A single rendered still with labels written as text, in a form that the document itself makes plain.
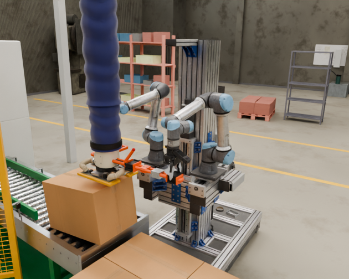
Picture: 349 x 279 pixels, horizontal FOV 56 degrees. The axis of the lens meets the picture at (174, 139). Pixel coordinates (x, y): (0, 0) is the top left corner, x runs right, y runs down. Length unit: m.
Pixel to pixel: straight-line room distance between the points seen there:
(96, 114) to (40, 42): 10.96
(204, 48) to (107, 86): 0.83
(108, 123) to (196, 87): 0.81
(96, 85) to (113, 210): 0.92
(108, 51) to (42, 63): 11.02
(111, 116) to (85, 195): 0.59
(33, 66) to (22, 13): 1.76
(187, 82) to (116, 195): 1.05
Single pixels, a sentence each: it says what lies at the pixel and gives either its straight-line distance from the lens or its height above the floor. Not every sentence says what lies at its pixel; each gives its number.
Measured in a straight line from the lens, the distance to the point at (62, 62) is 5.42.
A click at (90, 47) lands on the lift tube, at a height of 1.97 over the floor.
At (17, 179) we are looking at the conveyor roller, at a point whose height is 0.55.
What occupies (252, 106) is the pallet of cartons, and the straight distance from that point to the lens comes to 8.95.
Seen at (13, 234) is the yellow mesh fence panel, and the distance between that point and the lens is 3.02.
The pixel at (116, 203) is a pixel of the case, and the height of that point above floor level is 0.85.
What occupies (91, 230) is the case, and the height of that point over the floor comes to 0.71.
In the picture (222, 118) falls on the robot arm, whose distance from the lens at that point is 2.30.
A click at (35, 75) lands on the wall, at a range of 12.97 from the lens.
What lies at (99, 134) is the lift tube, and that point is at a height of 1.40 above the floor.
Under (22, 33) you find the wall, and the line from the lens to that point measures 12.74.
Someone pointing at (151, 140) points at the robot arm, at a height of 1.21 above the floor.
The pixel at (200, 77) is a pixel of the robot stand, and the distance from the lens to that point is 2.61.
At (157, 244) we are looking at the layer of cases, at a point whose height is 0.54.
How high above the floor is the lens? 2.03
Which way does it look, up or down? 17 degrees down
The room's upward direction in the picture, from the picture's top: 1 degrees clockwise
